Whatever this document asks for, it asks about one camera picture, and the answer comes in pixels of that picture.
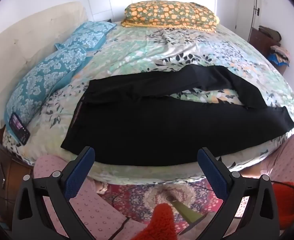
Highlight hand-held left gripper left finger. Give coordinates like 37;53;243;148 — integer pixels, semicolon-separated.
12;146;96;240

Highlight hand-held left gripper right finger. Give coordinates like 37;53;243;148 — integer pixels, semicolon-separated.
197;147;280;240

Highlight black pants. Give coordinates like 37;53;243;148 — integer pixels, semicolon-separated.
60;64;294;167

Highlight person's right leg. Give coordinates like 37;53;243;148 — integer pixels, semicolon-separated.
237;132;294;230

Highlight person's leg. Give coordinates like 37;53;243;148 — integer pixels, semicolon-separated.
237;132;294;230
33;155;142;240

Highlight person's left leg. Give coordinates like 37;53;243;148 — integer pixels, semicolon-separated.
33;155;142;240

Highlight olive green flat object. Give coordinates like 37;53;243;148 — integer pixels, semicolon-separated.
173;200;205;224

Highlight patterned red rug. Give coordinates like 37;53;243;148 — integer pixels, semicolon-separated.
97;180;237;230

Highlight wooden nightstand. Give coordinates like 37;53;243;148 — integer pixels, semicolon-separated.
0;145;34;230

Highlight red fuzzy sweater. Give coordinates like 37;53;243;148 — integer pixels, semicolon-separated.
134;181;294;240

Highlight black smartphone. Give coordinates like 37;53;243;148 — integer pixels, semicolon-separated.
9;112;31;145

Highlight pile of folded clothes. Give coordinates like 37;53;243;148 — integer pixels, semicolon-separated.
267;45;291;67

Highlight large blue floral pillow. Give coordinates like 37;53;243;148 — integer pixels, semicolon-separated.
4;47;93;147

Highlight dark wooden cabinet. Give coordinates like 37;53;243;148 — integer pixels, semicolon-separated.
248;26;288;75

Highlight white door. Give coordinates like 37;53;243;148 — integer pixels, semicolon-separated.
236;0;263;43

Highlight small blue floral pillow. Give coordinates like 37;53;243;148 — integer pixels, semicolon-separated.
55;21;117;53

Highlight bed with floral leaf sheet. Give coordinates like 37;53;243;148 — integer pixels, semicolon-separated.
2;21;294;185

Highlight cream padded headboard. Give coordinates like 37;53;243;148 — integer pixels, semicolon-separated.
0;1;88;128

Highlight orange flower print pillow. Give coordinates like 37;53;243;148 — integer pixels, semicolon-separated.
120;1;220;33

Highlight black floor cable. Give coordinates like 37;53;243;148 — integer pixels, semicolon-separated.
112;186;142;220

